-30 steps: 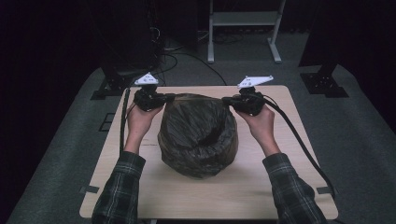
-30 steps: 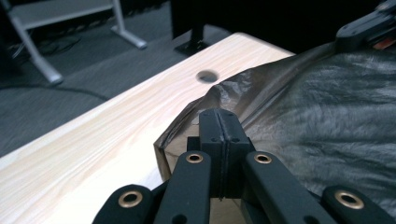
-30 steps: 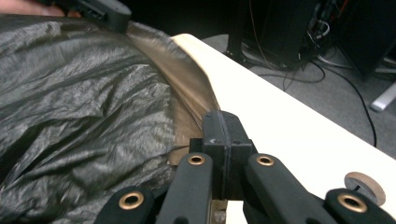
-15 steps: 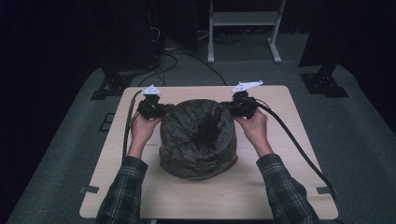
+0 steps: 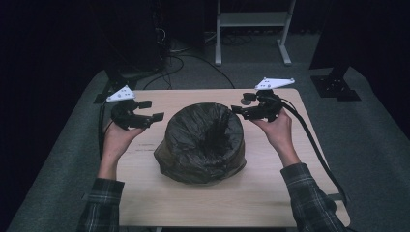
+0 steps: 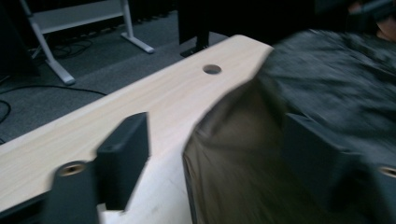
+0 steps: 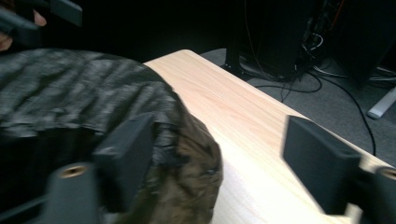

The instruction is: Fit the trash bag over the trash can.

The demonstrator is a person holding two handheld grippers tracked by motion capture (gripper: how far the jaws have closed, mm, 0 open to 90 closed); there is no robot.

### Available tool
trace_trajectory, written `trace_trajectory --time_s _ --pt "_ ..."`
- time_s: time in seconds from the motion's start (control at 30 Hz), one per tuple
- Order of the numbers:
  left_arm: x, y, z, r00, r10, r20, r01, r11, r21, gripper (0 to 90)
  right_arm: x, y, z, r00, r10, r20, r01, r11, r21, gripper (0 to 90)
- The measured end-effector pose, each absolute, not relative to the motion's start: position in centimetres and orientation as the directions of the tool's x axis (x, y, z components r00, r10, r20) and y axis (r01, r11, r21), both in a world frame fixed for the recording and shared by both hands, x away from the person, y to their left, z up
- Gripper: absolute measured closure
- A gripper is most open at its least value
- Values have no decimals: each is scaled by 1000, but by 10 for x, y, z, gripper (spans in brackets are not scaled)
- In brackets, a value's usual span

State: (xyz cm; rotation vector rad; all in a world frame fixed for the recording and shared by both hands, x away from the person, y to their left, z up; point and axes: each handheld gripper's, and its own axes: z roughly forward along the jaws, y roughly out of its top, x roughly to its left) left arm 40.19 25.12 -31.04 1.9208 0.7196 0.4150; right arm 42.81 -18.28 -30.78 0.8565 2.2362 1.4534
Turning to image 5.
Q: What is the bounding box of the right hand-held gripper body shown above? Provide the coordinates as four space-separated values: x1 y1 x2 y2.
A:
243 76 296 123

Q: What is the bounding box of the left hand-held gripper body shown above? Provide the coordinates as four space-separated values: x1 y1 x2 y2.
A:
105 84 155 131

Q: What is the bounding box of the black plastic garbage bag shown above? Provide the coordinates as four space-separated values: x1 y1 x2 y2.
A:
153 101 248 186

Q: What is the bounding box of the person's left hand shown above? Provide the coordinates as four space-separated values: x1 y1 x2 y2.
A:
102 120 147 162

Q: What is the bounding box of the person's right hand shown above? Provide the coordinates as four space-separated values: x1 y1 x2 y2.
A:
250 107 296 153

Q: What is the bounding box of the black stand with splayed feet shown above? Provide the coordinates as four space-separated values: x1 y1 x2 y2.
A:
93 68 143 105

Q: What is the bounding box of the black stand with square base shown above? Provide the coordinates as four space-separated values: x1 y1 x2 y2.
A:
309 62 363 102

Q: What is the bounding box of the dark equipment cabinet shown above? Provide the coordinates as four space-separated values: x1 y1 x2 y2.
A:
104 0 170 73

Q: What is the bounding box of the white metal stand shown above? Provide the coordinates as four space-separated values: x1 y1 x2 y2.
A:
214 0 297 68

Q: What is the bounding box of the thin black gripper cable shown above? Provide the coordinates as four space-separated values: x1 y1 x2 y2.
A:
97 101 114 162

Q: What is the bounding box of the black floor cable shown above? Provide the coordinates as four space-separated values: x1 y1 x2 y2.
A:
170 53 237 90
142 55 186 91

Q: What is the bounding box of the thick black gripper cable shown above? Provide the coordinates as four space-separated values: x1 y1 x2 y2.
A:
279 98 350 209

